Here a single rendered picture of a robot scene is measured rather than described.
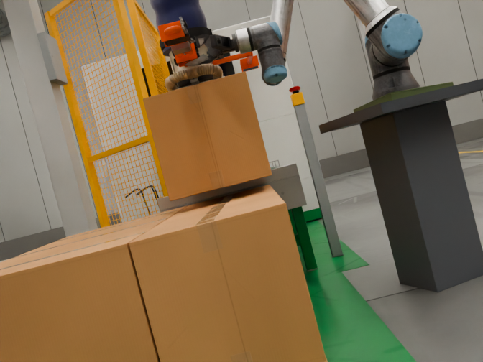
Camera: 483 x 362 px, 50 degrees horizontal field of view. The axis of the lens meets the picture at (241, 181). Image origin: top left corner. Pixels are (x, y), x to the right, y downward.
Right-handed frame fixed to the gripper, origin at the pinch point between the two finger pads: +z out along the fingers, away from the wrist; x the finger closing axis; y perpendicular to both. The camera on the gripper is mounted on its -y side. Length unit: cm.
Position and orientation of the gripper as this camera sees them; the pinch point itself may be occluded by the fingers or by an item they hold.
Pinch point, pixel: (185, 54)
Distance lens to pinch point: 202.4
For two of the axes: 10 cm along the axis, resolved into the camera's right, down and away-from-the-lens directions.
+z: -9.7, 2.4, 0.3
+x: -2.4, -9.7, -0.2
